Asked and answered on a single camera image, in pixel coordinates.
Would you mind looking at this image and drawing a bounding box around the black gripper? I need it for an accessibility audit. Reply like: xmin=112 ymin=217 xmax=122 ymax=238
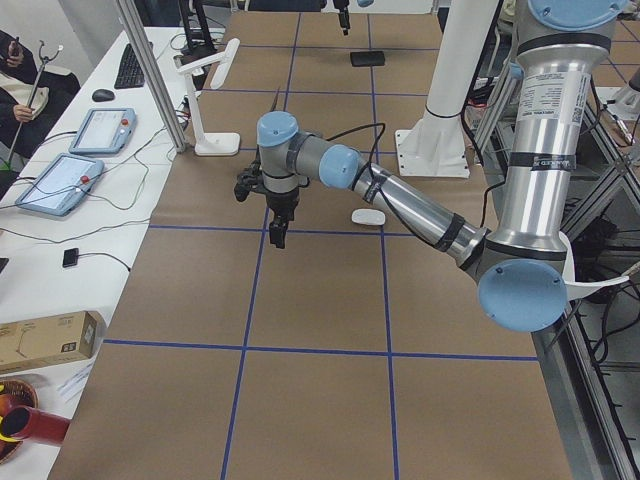
xmin=333 ymin=0 xmax=350 ymax=35
xmin=266 ymin=189 xmax=300 ymax=249

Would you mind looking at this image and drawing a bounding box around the black mouse pad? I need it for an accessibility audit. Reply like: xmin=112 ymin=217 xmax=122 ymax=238
xmin=350 ymin=50 xmax=386 ymax=68

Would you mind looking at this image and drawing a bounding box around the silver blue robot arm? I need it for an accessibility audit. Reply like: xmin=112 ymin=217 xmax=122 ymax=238
xmin=332 ymin=0 xmax=374 ymax=36
xmin=257 ymin=1 xmax=624 ymax=332

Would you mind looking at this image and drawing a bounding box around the white computer mouse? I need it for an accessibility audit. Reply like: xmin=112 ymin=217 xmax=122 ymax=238
xmin=351 ymin=209 xmax=386 ymax=226

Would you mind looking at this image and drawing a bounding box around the white desk lamp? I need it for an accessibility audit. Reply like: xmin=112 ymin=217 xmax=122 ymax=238
xmin=177 ymin=38 xmax=241 ymax=156

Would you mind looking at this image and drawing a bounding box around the black desk mouse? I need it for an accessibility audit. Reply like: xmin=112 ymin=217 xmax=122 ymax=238
xmin=92 ymin=89 xmax=115 ymax=102

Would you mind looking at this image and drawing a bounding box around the upper blue teach pendant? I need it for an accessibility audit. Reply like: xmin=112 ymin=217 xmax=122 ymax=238
xmin=69 ymin=108 xmax=137 ymax=156

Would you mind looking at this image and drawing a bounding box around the blue teach pendant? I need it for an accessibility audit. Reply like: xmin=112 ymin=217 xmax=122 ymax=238
xmin=69 ymin=108 xmax=137 ymax=156
xmin=15 ymin=153 xmax=104 ymax=217

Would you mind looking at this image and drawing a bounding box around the black keyboard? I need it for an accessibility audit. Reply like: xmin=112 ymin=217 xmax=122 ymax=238
xmin=114 ymin=43 xmax=145 ymax=90

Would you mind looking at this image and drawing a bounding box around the lower blue teach pendant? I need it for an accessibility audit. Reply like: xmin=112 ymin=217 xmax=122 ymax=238
xmin=15 ymin=153 xmax=104 ymax=217

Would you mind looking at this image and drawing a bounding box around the seated person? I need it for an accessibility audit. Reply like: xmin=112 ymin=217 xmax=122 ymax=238
xmin=0 ymin=29 xmax=81 ymax=199

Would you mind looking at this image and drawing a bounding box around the brown cardboard box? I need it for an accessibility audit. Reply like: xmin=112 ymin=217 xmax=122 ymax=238
xmin=1 ymin=311 xmax=105 ymax=374

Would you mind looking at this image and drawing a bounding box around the white plastic chair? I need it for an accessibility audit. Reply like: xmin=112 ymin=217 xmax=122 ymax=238
xmin=560 ymin=228 xmax=639 ymax=301

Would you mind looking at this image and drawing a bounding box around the woven fruit basket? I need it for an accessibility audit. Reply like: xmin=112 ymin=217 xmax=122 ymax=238
xmin=0 ymin=378 xmax=40 ymax=464

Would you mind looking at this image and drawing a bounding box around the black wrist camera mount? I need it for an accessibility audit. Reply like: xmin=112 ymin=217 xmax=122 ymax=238
xmin=234 ymin=155 xmax=266 ymax=202

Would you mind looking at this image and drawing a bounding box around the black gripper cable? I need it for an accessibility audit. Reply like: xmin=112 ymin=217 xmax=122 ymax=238
xmin=319 ymin=122 xmax=416 ymax=236

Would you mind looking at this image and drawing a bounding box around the white pedestal column base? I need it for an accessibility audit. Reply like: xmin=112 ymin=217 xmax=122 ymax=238
xmin=395 ymin=0 xmax=500 ymax=179

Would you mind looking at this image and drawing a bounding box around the aluminium frame post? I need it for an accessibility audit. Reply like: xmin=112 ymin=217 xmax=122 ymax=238
xmin=115 ymin=0 xmax=187 ymax=153

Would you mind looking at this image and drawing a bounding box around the small black device with cable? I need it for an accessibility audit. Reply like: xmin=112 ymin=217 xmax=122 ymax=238
xmin=62 ymin=248 xmax=80 ymax=268

